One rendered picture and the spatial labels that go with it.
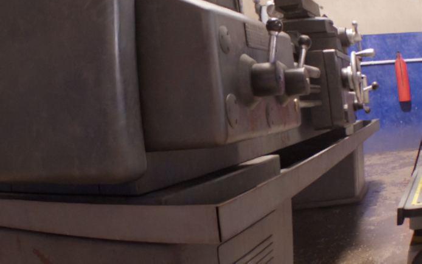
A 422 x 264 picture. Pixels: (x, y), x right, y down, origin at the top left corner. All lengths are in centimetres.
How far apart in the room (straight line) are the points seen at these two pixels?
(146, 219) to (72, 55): 30
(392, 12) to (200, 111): 541
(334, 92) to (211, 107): 121
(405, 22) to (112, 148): 551
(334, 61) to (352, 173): 127
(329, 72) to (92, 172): 134
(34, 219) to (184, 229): 35
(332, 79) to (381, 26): 416
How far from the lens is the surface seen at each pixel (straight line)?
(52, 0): 101
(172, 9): 97
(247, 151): 153
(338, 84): 210
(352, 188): 328
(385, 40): 621
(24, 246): 119
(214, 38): 94
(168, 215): 91
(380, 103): 619
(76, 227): 102
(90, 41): 93
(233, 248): 119
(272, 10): 281
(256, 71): 102
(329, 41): 217
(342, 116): 210
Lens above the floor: 60
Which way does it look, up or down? 1 degrees down
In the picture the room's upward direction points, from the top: 6 degrees counter-clockwise
